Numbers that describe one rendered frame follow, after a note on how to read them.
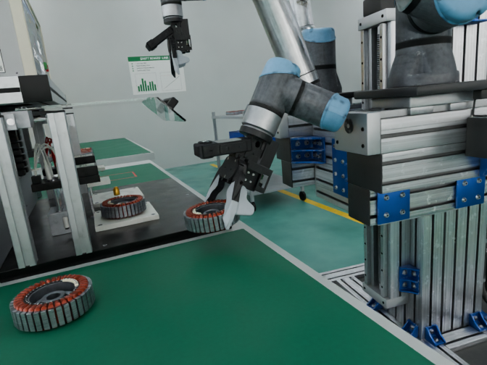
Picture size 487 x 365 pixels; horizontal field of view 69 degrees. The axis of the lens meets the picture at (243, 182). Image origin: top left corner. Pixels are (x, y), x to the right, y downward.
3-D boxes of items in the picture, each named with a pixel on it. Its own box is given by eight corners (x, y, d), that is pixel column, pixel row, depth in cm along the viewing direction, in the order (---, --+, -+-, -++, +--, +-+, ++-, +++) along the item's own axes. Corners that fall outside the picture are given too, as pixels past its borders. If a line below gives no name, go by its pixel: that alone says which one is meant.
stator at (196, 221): (228, 210, 80) (225, 194, 79) (248, 223, 70) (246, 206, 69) (180, 224, 76) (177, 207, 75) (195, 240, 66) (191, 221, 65)
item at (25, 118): (35, 127, 74) (30, 106, 73) (31, 127, 69) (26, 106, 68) (10, 129, 73) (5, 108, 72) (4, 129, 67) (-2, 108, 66)
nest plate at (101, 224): (149, 205, 103) (148, 201, 103) (159, 219, 90) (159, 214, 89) (94, 216, 97) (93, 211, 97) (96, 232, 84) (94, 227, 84)
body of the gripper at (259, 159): (263, 197, 73) (285, 143, 73) (227, 183, 69) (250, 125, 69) (247, 190, 80) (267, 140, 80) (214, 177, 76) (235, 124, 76)
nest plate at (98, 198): (138, 190, 125) (137, 186, 125) (144, 198, 111) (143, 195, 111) (92, 198, 119) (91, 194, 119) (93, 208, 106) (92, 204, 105)
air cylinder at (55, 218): (76, 223, 92) (72, 203, 91) (75, 232, 86) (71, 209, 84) (54, 227, 90) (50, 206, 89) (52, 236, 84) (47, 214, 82)
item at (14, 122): (48, 123, 120) (46, 114, 120) (16, 129, 64) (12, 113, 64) (42, 124, 120) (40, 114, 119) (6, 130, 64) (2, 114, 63)
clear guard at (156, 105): (164, 120, 102) (161, 98, 101) (186, 121, 81) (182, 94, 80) (36, 133, 90) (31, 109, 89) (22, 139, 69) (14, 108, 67)
